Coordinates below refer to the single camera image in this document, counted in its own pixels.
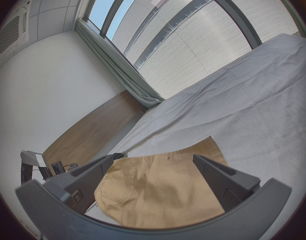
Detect ceiling air conditioner vent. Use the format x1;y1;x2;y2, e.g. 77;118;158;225
0;0;33;62

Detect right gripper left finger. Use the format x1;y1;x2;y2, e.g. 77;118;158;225
44;154;114;213

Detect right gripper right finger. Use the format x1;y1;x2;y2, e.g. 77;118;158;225
193;154;261;213

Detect bed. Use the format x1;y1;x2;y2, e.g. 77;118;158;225
43;33;306;230

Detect grey-green curtain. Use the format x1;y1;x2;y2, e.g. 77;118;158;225
76;18;165;110

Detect window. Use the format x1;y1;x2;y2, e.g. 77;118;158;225
87;0;300;101

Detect tan shorts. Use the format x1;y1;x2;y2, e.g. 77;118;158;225
94;136;228;230

